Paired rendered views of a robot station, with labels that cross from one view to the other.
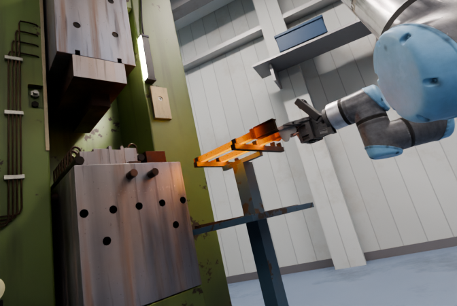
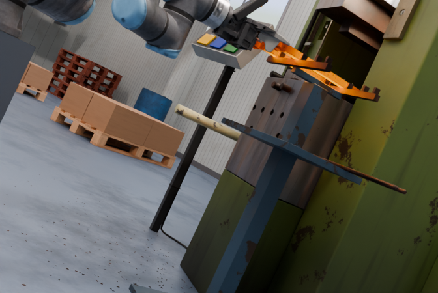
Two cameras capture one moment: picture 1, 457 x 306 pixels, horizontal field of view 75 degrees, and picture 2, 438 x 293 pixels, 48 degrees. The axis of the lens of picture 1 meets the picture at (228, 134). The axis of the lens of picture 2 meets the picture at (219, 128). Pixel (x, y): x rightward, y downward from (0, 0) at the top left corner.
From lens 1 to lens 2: 2.20 m
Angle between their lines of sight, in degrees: 110
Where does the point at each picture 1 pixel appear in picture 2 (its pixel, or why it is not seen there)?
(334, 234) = not seen: outside the picture
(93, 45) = not seen: outside the picture
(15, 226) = not seen: hidden behind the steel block
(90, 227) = (251, 116)
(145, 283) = (246, 165)
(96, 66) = not seen: outside the picture
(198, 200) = (369, 144)
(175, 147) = (385, 75)
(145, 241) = not seen: hidden behind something
